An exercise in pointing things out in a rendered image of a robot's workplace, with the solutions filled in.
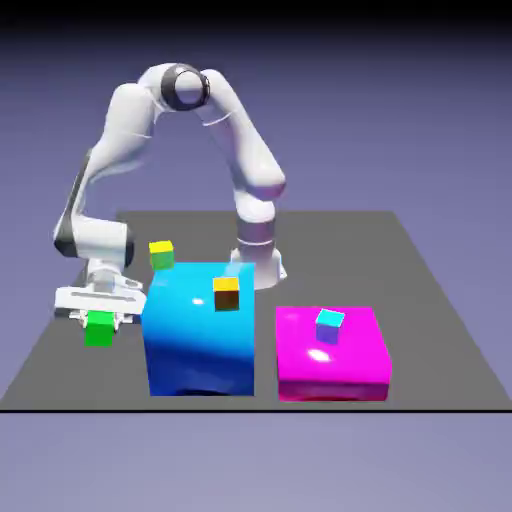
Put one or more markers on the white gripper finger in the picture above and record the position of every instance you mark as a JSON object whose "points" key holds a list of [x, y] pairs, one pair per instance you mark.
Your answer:
{"points": [[79, 318], [121, 318]]}

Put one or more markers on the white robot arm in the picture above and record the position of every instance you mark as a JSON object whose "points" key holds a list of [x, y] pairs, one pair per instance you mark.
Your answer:
{"points": [[244, 144]]}

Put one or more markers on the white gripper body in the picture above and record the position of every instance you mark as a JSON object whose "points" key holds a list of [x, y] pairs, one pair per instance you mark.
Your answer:
{"points": [[100, 300]]}

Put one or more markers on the small orange cube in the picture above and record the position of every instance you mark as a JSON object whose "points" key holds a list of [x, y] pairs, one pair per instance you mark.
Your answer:
{"points": [[226, 293]]}

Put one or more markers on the small green cube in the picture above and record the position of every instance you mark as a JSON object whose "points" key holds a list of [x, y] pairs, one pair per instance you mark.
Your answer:
{"points": [[99, 328]]}

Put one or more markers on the small cyan cube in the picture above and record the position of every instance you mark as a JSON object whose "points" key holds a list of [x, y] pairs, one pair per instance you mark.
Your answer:
{"points": [[329, 325]]}

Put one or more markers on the large blue box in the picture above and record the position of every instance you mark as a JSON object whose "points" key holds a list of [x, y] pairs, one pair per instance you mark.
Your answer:
{"points": [[200, 332]]}

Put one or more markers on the small yellow cube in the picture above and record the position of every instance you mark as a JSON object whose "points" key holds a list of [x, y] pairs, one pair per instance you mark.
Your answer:
{"points": [[161, 253]]}

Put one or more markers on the large magenta box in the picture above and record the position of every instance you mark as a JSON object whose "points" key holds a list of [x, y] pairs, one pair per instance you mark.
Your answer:
{"points": [[332, 360]]}

